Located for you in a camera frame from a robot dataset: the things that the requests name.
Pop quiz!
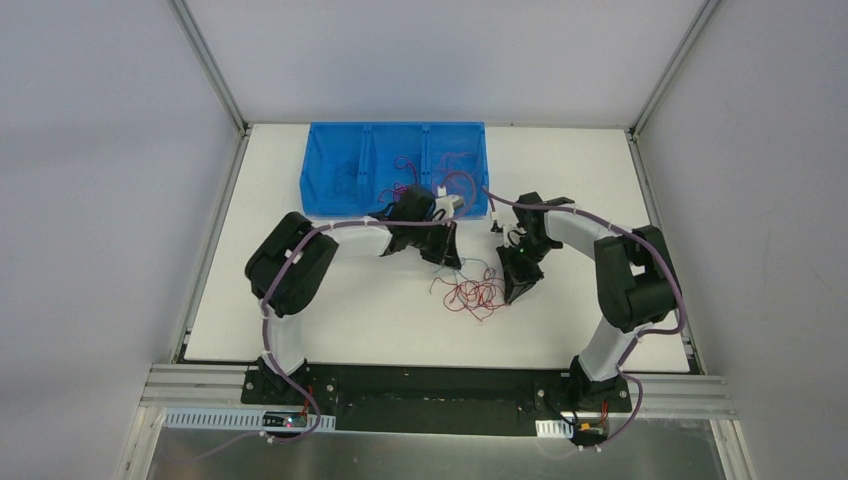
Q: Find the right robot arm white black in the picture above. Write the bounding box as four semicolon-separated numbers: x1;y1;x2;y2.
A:
497;192;683;410

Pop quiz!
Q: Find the blue three-compartment plastic bin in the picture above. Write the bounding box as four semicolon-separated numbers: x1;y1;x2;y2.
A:
299;122;489;217

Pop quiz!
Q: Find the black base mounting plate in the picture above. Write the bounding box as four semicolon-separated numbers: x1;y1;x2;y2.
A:
241;360;632;436

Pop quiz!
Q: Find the right white slotted cable duct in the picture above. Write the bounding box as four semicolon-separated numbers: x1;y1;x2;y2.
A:
535;420;574;439

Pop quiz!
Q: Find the left white slotted cable duct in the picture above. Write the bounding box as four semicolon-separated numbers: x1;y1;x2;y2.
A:
163;408;336;433

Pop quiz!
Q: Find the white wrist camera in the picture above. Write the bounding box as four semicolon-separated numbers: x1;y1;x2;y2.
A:
433;186;465;220
490;211;525;248

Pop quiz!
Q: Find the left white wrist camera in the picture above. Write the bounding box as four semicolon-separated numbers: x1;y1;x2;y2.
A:
433;186;465;220

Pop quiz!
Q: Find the pink red wire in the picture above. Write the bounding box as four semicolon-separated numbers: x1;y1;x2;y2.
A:
431;149;481;200

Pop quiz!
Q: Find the red blue wire bundle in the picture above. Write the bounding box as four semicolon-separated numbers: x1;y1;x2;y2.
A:
430;256;513;323

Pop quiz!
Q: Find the dark red wire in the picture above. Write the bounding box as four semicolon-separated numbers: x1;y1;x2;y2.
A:
377;155;421;205

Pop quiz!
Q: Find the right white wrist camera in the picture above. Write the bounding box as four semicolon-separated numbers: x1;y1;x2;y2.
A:
490;211;525;248

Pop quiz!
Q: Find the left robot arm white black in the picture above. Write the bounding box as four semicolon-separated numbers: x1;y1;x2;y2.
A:
245;186;476;405

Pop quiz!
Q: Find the white slotted cable duct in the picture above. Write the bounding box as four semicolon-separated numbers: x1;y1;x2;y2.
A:
535;420;574;439
163;408;336;433

